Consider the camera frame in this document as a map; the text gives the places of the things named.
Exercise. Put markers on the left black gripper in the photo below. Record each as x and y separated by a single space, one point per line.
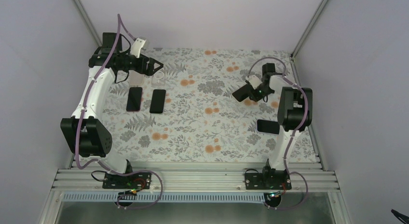
149 71

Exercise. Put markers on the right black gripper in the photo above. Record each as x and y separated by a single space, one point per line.
255 96

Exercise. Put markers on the clear phone case with ring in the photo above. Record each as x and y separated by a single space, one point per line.
159 79

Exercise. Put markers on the cased black phone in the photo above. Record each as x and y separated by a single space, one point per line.
157 101
267 126
242 93

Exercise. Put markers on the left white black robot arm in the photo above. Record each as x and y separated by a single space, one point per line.
88 139

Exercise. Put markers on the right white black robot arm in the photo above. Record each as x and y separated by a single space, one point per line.
294 115

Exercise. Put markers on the floral patterned table mat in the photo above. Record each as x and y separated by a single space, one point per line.
202 121

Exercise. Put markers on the black object bottom corner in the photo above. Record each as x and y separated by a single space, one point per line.
401 217

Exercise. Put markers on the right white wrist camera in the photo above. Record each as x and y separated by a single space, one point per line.
254 81

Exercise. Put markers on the left aluminium corner post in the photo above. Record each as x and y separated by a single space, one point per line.
87 21

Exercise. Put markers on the aluminium corner post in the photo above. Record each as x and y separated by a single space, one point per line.
87 21
309 27

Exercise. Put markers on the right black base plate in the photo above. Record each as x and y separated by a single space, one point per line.
255 181

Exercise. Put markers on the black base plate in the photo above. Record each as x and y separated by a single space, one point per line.
255 181
136 181

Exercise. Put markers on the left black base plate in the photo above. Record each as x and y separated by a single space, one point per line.
136 181

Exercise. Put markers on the right aluminium corner post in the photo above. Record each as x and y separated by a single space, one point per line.
309 27

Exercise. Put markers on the grey slotted cable duct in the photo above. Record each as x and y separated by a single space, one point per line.
176 197

